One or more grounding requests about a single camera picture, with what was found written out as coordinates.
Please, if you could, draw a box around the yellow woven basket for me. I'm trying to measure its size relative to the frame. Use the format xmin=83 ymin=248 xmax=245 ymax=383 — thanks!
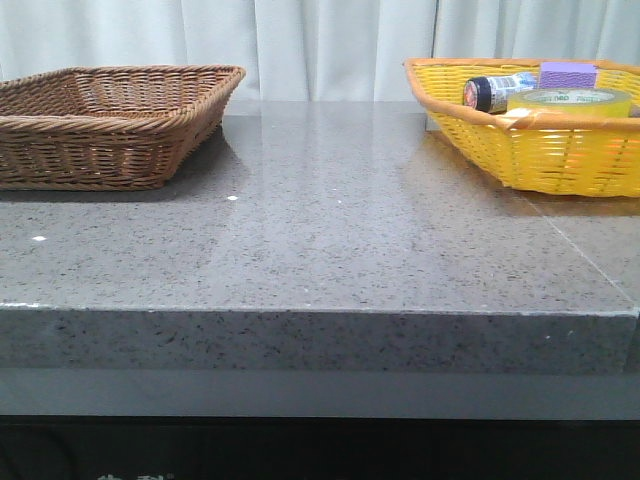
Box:
xmin=404 ymin=58 xmax=639 ymax=197

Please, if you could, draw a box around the brown wicker basket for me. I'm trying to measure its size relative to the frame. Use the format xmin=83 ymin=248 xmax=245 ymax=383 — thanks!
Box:
xmin=1 ymin=65 xmax=245 ymax=192

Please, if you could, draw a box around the white curtain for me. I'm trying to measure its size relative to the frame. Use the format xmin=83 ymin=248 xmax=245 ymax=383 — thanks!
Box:
xmin=1 ymin=1 xmax=639 ymax=101

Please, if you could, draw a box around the small dark-capped bottle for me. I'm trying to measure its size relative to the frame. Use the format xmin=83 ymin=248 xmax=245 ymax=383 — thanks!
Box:
xmin=462 ymin=72 xmax=538 ymax=114

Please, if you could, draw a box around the purple sponge block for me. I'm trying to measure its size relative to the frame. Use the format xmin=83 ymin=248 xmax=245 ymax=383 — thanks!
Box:
xmin=538 ymin=62 xmax=598 ymax=89

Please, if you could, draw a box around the yellow packing tape roll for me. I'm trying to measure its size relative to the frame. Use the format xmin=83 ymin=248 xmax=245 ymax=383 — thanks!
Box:
xmin=507 ymin=88 xmax=632 ymax=118

